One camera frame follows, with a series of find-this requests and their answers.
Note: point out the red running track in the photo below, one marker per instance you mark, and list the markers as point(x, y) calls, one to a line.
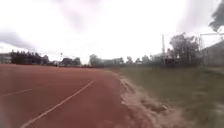
point(66, 76)

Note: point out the pale dirt strip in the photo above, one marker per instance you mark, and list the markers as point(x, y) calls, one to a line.
point(143, 103)

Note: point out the pole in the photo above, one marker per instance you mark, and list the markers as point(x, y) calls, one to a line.
point(163, 45)

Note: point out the white painted lane line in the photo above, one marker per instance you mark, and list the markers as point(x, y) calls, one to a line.
point(58, 105)
point(20, 91)

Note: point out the tree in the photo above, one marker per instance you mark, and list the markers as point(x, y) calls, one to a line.
point(185, 48)

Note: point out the grass strip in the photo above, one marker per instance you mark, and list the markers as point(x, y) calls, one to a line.
point(186, 86)

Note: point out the row of trees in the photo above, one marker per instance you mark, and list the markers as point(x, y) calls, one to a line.
point(30, 58)

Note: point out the grey building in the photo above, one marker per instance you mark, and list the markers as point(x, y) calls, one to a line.
point(215, 53)

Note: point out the low pale building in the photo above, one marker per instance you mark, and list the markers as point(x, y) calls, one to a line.
point(4, 58)

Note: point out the dark overhanging tree foliage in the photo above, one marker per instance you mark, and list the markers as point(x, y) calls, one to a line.
point(219, 18)

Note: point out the metal frame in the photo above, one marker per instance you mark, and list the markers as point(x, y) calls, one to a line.
point(213, 34)

